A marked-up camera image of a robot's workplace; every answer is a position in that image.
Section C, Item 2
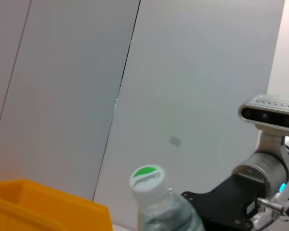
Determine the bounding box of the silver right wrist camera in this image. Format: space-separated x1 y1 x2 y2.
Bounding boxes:
238 94 289 155

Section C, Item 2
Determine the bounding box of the yellow plastic bin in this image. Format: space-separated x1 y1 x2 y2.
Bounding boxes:
0 179 113 231

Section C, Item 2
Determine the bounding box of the clear green-label water bottle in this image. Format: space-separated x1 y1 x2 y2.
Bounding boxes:
129 164 206 231

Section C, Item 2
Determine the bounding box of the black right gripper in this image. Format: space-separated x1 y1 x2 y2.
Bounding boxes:
180 173 267 231

